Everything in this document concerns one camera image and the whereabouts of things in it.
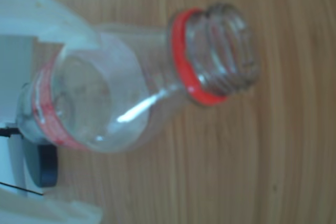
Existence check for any clear bottle nutrition text label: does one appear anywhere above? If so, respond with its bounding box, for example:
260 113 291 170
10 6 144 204
15 2 260 154

